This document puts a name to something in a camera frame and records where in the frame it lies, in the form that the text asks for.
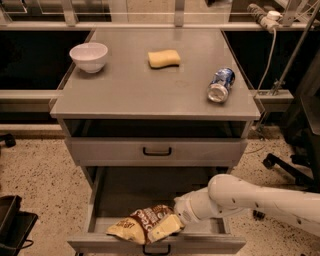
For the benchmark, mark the white bowl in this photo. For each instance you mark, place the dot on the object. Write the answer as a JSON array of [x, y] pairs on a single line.
[[90, 57]]

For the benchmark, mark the white power strip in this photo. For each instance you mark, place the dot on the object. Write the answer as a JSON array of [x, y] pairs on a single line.
[[267, 20]]

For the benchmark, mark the blue soda can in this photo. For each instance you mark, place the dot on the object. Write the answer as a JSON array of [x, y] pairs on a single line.
[[219, 88]]

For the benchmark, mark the yellow sponge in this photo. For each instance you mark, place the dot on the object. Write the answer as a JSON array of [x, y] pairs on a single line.
[[160, 59]]

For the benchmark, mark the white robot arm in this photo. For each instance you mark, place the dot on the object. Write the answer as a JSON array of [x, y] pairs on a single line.
[[226, 195]]

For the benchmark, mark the black top drawer handle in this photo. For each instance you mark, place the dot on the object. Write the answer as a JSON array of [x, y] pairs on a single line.
[[156, 153]]

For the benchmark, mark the black middle drawer handle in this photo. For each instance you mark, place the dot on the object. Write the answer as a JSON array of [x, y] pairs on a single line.
[[156, 251]]

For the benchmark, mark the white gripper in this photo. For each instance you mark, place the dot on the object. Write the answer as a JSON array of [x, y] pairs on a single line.
[[184, 209]]

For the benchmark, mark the closed grey top drawer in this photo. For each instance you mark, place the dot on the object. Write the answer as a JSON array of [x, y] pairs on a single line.
[[222, 152]]

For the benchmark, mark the brown yellow chip bag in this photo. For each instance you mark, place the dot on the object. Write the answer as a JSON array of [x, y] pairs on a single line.
[[148, 225]]

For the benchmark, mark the black bin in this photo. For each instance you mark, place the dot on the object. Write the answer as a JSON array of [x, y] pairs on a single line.
[[15, 226]]

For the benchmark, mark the open grey middle drawer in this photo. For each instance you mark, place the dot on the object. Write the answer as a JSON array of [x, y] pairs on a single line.
[[119, 191]]

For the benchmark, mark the black drawer handle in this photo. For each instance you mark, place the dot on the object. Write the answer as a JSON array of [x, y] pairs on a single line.
[[156, 153], [156, 251]]

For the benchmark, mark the grey drawer cabinet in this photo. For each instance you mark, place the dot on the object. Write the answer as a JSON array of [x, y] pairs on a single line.
[[130, 99]]

